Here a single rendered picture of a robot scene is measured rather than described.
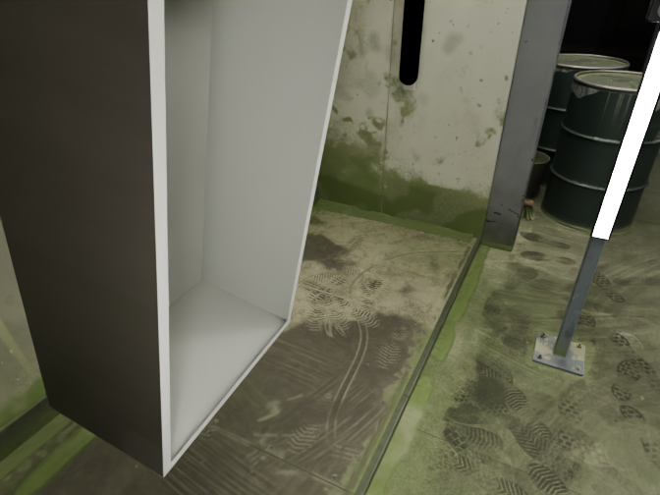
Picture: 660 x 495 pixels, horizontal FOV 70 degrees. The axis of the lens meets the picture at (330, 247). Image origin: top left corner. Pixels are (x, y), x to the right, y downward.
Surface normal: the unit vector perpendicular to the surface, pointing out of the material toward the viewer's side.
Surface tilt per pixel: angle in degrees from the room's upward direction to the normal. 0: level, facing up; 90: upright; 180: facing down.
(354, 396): 0
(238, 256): 90
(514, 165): 90
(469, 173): 90
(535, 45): 90
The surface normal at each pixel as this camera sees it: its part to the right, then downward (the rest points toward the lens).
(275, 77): -0.41, 0.47
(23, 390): 0.75, -0.27
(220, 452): 0.00, -0.86
